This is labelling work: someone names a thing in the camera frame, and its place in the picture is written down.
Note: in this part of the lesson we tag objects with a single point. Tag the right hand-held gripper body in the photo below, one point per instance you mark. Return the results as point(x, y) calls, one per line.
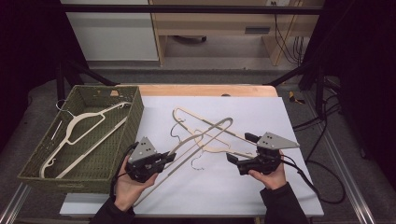
point(261, 163)

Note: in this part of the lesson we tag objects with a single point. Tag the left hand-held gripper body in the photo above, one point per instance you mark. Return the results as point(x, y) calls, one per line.
point(144, 165)

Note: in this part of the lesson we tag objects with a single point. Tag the cream clothes hanger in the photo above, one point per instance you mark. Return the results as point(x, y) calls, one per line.
point(218, 150)
point(229, 119)
point(81, 117)

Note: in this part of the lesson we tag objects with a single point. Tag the green woven basket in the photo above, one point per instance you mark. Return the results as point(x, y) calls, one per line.
point(102, 137)

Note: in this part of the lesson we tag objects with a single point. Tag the person's right hand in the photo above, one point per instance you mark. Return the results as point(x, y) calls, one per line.
point(272, 180)

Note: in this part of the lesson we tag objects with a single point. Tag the person's left hand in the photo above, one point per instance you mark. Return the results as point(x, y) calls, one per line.
point(129, 191)

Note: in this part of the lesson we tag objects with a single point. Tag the white table sheet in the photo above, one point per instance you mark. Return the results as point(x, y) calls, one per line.
point(218, 186)

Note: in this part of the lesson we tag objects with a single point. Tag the yellow and black tool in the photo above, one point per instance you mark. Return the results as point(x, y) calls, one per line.
point(294, 98)

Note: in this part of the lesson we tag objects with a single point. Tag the wooden table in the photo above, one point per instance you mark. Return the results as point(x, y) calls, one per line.
point(202, 90)

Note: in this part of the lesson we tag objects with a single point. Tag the light wooden desk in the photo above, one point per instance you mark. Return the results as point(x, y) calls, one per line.
point(211, 23)

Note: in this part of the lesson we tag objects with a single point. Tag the black curtain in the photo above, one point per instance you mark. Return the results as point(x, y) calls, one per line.
point(367, 77)
point(28, 46)

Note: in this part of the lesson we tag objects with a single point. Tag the white cabinet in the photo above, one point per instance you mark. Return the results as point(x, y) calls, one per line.
point(112, 37)

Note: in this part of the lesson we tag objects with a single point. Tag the black frame strut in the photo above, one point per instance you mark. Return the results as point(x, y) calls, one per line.
point(319, 90)
point(60, 84)

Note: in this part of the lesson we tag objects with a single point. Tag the aluminium rail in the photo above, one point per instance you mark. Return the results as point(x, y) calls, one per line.
point(348, 177)
point(14, 205)

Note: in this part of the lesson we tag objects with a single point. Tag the black horizontal frame bar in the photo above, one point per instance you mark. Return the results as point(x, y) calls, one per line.
point(186, 8)

